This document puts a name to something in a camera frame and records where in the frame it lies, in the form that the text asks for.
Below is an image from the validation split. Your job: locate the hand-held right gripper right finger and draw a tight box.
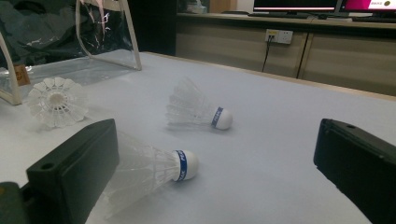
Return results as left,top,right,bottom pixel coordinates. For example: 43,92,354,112
313,118,396,224

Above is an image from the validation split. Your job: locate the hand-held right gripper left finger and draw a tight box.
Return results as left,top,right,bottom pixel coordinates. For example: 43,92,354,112
26,119,120,224

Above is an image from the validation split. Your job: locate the white feather shuttlecock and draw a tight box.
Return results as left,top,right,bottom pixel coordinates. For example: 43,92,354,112
26,77,90,129
104,130,200,218
164,77,233,132

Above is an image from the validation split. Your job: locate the transparent bag with beige trim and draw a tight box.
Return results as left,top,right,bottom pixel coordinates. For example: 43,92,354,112
0,0,143,106

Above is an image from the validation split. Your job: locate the beige wooden cabinet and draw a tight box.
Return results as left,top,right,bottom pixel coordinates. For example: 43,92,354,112
176,12,396,97

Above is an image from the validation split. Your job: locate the small brown tag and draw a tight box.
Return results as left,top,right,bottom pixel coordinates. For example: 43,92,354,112
13,63,32,87

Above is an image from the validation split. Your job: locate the black keyboard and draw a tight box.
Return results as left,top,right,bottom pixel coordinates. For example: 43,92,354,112
351,16,396,23

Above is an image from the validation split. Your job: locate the monitor with pink screen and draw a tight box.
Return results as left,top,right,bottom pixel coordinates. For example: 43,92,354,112
342,0,396,15

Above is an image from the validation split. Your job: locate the black computer monitor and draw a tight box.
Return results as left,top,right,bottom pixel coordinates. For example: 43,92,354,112
252,0,340,14

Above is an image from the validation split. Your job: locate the black power cable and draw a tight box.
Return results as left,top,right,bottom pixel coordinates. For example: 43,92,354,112
262,35,274,73

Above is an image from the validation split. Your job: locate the white wall socket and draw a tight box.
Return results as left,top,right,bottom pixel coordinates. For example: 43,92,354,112
264,28,294,45

